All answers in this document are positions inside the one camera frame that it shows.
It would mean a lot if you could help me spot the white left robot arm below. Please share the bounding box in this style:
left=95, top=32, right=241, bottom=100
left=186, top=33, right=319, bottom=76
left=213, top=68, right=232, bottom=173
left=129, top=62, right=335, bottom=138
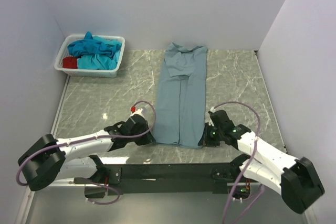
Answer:
left=16, top=113, right=155, bottom=191

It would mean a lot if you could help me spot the grey-blue t shirt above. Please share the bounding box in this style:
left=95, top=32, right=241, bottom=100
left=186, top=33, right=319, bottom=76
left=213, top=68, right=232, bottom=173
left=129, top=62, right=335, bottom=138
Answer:
left=153, top=43, right=207, bottom=148

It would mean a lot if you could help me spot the bright blue t shirt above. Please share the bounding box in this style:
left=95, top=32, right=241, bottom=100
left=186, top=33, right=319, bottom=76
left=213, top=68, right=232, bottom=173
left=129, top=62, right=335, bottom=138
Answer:
left=67, top=32, right=122, bottom=58

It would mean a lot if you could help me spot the red garment in basket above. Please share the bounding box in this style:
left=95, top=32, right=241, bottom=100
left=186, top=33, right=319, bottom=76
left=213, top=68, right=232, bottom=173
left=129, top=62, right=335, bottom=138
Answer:
left=62, top=57, right=78, bottom=69

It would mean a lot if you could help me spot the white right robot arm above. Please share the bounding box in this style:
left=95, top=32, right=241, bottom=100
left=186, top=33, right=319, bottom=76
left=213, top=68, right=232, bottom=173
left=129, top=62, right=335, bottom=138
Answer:
left=199, top=110, right=325, bottom=214

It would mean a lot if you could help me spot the light blue t shirt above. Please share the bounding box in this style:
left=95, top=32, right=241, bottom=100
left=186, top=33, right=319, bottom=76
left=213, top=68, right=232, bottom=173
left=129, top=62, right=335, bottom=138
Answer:
left=77, top=54, right=118, bottom=70

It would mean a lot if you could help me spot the white plastic laundry basket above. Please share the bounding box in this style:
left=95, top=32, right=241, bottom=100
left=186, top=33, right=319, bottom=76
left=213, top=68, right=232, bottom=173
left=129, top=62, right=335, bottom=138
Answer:
left=54, top=34, right=125, bottom=78

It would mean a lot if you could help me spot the aluminium rail frame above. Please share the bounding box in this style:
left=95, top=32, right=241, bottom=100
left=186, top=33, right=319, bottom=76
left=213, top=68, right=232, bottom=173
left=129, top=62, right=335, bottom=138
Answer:
left=27, top=162, right=305, bottom=188

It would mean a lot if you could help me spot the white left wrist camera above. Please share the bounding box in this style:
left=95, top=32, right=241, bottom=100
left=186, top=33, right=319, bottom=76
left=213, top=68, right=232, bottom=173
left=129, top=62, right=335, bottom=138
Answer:
left=131, top=106, right=147, bottom=118

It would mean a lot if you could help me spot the black base crossbar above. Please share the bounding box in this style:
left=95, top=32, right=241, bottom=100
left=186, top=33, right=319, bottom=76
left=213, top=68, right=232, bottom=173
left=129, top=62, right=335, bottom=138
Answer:
left=89, top=163, right=240, bottom=194

